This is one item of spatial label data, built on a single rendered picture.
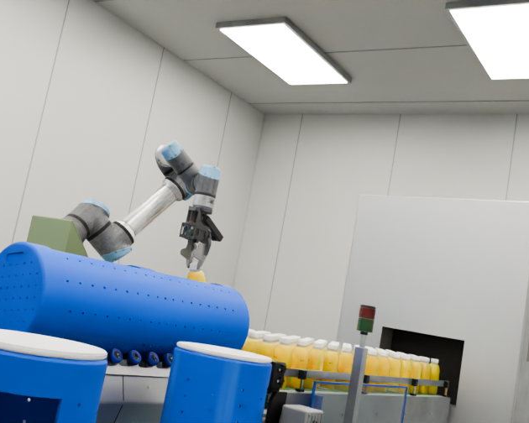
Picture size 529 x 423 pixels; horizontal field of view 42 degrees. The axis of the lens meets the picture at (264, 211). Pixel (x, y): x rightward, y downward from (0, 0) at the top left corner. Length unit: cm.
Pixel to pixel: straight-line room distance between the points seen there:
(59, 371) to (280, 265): 626
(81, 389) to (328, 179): 624
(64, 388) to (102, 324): 77
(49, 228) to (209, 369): 98
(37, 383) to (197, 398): 75
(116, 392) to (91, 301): 29
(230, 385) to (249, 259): 577
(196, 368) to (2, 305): 55
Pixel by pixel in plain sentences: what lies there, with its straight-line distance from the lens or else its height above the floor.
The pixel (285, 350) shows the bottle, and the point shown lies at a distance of 262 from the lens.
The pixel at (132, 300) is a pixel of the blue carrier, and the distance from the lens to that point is 205.
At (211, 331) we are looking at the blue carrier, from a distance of 231.
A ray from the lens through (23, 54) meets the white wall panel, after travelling 552.
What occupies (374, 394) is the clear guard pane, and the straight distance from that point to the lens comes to 306.
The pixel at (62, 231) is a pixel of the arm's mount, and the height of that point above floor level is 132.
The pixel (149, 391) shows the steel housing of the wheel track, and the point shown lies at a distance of 218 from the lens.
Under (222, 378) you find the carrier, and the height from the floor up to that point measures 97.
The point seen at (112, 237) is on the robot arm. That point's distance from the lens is 273.
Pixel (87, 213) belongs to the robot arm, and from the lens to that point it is 271.
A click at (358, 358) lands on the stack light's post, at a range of 269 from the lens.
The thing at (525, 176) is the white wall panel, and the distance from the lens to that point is 673.
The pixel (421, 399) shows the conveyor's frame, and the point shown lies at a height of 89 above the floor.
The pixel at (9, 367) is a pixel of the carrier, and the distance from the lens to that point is 123.
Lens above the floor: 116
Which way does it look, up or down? 8 degrees up
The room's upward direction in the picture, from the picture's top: 10 degrees clockwise
